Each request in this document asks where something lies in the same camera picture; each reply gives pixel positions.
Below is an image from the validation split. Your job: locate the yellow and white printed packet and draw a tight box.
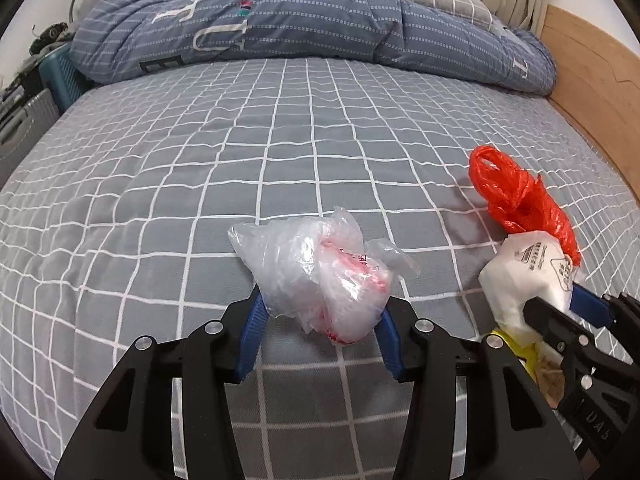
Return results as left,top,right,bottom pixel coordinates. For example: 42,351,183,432
492,327,542,377

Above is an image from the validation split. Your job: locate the clear plastic bag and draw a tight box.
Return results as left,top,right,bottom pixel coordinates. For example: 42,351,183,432
227,206,420,345

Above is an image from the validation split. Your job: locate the stained translucent plastic bag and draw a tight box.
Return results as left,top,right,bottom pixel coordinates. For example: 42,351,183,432
534,350,568,407

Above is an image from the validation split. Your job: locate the teal plastic crate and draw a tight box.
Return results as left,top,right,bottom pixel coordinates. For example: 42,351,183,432
42,42,93,113

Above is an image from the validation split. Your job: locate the red plastic rope bundle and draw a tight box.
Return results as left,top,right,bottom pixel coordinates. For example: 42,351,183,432
468,145,583,266

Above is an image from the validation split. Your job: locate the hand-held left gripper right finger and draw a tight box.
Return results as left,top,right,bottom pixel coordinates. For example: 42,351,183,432
377,296,585,480

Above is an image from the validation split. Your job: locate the grey checked bedsheet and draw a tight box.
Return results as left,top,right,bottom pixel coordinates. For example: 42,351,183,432
0,55,640,480

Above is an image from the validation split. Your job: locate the dark clutter pile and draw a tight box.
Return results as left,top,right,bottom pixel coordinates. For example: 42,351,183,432
27,22,76,57

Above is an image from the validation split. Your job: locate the blue striped quilt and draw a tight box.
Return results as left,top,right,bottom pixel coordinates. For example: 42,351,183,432
70,0,558,95

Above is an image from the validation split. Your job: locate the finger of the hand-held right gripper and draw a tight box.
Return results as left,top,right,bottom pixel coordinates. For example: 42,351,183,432
570,285,640,346
522,296,608,376

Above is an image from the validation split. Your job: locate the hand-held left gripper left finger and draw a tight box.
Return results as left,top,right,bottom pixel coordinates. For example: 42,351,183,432
54,285,268,480

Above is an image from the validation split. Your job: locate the wooden bed frame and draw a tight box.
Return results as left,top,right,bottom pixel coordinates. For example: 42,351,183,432
540,4,640,186

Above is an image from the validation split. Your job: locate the grey suitcase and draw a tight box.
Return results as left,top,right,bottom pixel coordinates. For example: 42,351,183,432
0,87,61,181

